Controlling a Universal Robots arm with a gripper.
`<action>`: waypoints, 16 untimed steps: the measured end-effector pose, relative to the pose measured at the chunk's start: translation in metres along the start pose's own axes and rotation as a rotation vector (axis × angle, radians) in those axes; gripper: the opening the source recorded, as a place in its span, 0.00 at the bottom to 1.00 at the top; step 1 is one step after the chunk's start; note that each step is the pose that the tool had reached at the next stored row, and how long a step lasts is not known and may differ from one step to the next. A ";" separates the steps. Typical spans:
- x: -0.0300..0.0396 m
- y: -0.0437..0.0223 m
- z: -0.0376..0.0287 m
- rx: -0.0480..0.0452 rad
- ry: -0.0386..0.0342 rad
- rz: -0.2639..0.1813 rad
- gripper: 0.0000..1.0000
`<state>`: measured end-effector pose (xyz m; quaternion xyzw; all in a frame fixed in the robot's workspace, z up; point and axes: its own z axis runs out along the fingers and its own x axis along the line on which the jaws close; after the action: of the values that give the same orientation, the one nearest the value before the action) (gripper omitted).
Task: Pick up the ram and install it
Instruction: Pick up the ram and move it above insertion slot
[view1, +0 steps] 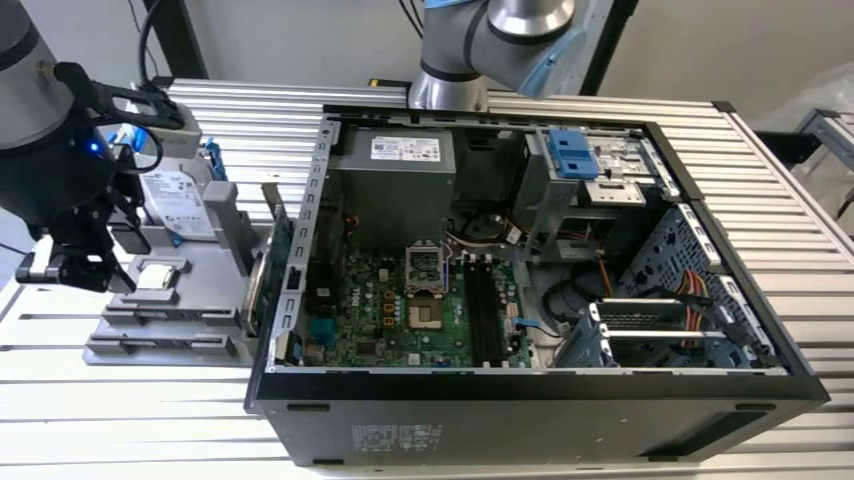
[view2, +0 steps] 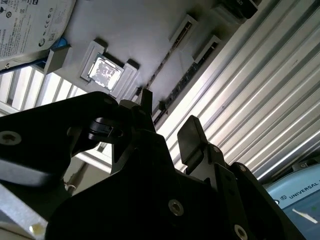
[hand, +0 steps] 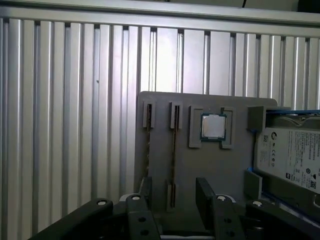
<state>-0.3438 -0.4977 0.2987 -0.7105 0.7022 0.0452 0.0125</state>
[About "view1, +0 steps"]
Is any black open PC case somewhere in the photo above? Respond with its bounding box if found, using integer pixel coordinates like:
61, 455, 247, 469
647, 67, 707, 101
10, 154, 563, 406
243, 102, 832, 469

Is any orange wire bundle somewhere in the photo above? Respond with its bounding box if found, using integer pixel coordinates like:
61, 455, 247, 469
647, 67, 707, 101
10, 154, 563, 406
672, 269, 712, 351

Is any black cooler fan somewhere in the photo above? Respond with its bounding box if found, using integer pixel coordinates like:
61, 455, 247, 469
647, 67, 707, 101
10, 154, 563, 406
449, 209, 528, 246

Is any silver drive bay cage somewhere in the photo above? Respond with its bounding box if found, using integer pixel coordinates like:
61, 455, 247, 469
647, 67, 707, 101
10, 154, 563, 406
519, 127, 668, 261

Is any grey parts rack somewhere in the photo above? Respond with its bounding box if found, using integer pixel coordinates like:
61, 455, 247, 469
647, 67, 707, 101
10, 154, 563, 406
82, 182, 275, 366

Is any silver CPU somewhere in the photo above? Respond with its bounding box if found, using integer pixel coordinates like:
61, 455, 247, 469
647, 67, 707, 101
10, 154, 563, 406
134, 264, 176, 291

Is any black RAM slot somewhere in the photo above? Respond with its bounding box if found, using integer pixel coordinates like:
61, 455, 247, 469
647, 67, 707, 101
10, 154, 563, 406
464, 253, 493, 369
480, 253, 512, 369

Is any black frame post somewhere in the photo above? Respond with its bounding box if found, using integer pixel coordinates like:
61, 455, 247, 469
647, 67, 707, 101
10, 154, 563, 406
579, 0, 639, 96
142, 0, 209, 80

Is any green graphics card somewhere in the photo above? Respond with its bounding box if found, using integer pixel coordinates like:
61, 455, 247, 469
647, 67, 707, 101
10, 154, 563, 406
243, 182, 299, 339

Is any thin locking lever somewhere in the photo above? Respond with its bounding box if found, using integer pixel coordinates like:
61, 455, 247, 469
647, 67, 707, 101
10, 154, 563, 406
439, 247, 461, 299

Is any perforated metal disk bay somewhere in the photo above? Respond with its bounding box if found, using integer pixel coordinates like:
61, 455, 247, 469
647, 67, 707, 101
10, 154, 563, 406
552, 297, 782, 369

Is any metal socket cover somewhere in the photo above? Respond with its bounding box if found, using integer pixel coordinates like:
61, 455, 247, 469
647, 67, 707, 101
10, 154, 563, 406
404, 241, 447, 296

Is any blue plastic drive latch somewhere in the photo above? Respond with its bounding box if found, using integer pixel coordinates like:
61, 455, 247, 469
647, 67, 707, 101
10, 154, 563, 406
545, 128, 599, 179

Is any black camera bracket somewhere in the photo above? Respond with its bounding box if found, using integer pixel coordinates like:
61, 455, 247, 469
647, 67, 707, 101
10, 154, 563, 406
85, 79, 187, 132

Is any hard disk in blue carrier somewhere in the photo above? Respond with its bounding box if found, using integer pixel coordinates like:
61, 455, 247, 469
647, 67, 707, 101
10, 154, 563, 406
116, 127, 228, 247

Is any coiled black wire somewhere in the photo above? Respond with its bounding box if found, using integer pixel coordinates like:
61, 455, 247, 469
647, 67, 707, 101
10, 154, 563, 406
543, 264, 602, 326

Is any CPU socket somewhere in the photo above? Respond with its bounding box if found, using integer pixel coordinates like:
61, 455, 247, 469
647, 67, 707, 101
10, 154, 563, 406
405, 297, 447, 331

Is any grey power supply unit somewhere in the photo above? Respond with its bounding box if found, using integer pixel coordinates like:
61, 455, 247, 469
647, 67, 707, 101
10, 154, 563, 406
329, 124, 459, 251

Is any green motherboard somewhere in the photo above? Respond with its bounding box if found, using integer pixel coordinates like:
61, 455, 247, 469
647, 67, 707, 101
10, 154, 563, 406
296, 252, 535, 369

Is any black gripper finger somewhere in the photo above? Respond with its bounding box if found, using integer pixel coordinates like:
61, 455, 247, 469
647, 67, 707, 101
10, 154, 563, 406
16, 204, 134, 294
105, 187, 152, 254

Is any aluminium frame shelf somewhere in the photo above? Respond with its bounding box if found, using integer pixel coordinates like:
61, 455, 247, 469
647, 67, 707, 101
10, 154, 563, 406
790, 107, 854, 221

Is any single orange wire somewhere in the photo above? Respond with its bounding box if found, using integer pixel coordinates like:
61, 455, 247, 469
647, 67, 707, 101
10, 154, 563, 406
596, 249, 615, 301

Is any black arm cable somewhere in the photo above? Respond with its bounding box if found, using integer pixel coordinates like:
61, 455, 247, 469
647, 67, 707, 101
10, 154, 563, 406
52, 0, 168, 176

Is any clear plastic wrap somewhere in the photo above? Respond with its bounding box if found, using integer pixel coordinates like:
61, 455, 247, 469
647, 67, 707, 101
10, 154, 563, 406
752, 64, 854, 136

